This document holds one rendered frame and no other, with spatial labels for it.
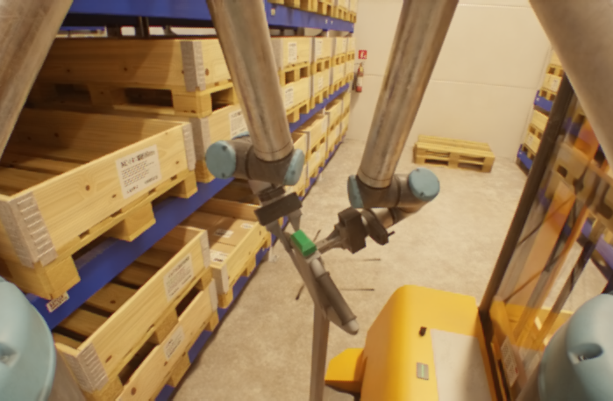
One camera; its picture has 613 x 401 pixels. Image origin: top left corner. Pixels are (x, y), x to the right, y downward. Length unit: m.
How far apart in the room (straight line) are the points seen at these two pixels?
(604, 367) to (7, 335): 0.35
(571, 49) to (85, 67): 1.94
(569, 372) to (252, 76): 0.54
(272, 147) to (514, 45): 6.04
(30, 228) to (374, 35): 5.90
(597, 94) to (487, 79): 6.04
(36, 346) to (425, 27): 0.60
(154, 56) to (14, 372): 1.56
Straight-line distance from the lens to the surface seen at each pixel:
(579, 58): 0.50
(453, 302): 1.56
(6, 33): 0.43
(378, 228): 0.90
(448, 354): 1.35
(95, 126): 1.94
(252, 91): 0.60
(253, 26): 0.56
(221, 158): 0.79
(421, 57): 0.62
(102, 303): 1.81
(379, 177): 0.77
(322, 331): 1.07
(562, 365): 0.27
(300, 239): 0.83
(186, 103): 1.66
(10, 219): 1.10
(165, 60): 1.69
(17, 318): 0.27
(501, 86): 6.57
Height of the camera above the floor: 1.89
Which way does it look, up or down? 28 degrees down
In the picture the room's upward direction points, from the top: 2 degrees clockwise
